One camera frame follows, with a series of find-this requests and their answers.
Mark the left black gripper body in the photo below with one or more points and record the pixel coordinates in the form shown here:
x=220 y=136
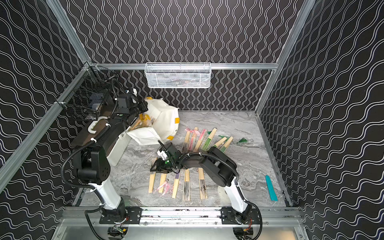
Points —
x=139 y=106

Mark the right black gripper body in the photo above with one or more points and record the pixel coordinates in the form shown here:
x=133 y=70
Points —
x=164 y=165

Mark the purple folding fan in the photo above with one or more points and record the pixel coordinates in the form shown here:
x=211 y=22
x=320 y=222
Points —
x=176 y=185

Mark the white tote bag yellow handles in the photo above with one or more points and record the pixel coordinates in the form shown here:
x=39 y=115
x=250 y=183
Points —
x=159 y=123

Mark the green folding fan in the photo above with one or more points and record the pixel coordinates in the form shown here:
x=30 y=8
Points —
x=229 y=141
x=220 y=143
x=209 y=139

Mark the beige folding fan dark print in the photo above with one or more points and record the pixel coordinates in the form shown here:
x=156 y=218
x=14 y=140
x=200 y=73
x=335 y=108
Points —
x=186 y=186

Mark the beige folding fan long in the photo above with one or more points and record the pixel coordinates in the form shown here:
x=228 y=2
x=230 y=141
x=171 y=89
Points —
x=202 y=184

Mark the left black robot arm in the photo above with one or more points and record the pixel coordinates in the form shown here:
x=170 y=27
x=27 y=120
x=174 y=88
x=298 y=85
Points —
x=90 y=160

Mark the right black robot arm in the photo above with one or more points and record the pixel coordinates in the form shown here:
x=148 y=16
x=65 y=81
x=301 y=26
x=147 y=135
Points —
x=220 y=168

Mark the white storage box brown lid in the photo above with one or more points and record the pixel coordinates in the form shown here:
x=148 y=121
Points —
x=114 y=141

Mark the teal flat stick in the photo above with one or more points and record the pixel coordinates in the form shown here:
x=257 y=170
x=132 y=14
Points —
x=271 y=189

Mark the white wire mesh basket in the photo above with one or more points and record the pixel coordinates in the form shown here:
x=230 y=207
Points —
x=178 y=75

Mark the black wire basket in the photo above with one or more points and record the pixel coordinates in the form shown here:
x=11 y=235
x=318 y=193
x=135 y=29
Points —
x=94 y=93

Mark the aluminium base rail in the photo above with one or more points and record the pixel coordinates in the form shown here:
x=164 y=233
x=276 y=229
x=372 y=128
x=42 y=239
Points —
x=182 y=223

